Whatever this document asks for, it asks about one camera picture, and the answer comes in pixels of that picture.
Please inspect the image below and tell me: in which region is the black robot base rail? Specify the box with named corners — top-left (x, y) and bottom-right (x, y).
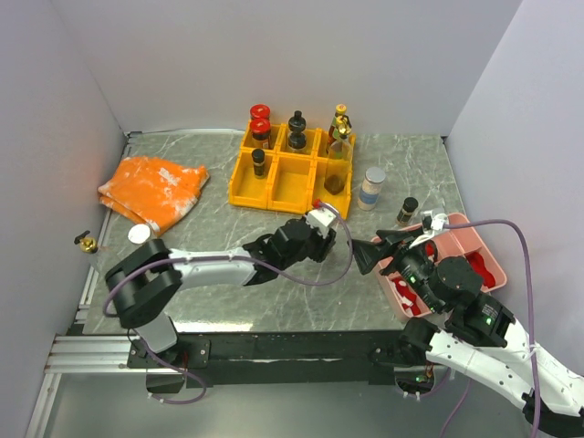
top-left (122, 330), bottom-right (457, 393)

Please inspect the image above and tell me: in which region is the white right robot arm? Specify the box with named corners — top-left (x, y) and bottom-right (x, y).
top-left (352, 230), bottom-right (583, 437)

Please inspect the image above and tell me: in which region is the yellow bin back left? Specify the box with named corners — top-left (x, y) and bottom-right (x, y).
top-left (240, 120), bottom-right (287, 153)

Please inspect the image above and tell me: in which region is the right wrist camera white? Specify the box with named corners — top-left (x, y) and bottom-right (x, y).
top-left (410, 208), bottom-right (449, 248)

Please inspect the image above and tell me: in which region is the glass oil bottle gold spout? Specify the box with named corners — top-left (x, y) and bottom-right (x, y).
top-left (325, 124), bottom-right (352, 194)

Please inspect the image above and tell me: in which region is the chili sauce bottle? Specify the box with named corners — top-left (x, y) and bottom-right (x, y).
top-left (326, 117), bottom-right (339, 154)
top-left (335, 104), bottom-right (350, 126)

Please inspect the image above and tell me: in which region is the red santa toy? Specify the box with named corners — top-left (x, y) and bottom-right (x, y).
top-left (465, 252), bottom-right (496, 288)
top-left (392, 278), bottom-right (430, 318)

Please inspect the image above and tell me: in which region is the pink divided organizer tray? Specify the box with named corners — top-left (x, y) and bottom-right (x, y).
top-left (373, 227), bottom-right (507, 323)

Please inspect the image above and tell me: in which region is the white peppercorn jar silver lid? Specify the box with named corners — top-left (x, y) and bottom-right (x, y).
top-left (358, 167), bottom-right (386, 211)

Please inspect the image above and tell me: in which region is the yellow bin front right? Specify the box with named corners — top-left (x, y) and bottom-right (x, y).
top-left (308, 158), bottom-right (352, 219)

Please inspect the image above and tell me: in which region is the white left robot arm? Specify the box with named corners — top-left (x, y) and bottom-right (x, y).
top-left (103, 209), bottom-right (336, 367)

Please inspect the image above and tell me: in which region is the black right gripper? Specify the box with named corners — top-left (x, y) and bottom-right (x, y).
top-left (345, 224), bottom-right (443, 311)

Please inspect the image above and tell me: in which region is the red santa toy front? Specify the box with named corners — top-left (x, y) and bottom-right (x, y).
top-left (392, 278), bottom-right (430, 318)

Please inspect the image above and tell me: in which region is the red santa toy back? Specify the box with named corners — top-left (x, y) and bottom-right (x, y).
top-left (465, 252), bottom-right (496, 288)

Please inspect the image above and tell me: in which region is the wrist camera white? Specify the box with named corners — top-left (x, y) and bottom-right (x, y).
top-left (410, 208), bottom-right (449, 248)
top-left (305, 199), bottom-right (339, 238)

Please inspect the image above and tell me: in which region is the red lid sauce jar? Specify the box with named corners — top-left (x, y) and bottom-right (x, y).
top-left (249, 103), bottom-right (271, 121)
top-left (250, 120), bottom-right (271, 150)

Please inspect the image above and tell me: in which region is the red lid sauce jar front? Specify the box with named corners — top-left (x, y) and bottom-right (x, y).
top-left (250, 120), bottom-right (271, 150)

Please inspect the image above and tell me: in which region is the silver cap spice bottle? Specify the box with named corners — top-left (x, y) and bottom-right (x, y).
top-left (127, 224), bottom-right (152, 245)

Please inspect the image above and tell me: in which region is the orange white cloth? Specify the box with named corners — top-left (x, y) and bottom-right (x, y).
top-left (98, 156), bottom-right (210, 236)

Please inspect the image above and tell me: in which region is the small black cap shaker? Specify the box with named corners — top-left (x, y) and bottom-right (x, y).
top-left (396, 196), bottom-right (419, 227)
top-left (251, 148), bottom-right (266, 179)

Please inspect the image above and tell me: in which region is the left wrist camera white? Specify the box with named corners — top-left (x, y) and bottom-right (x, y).
top-left (305, 199), bottom-right (339, 238)

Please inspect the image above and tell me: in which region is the white powder bottle black cap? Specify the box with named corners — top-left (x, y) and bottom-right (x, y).
top-left (287, 110), bottom-right (307, 133)

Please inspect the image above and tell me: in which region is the red lid sauce jar back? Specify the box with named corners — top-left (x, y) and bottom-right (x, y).
top-left (249, 103), bottom-right (271, 121)

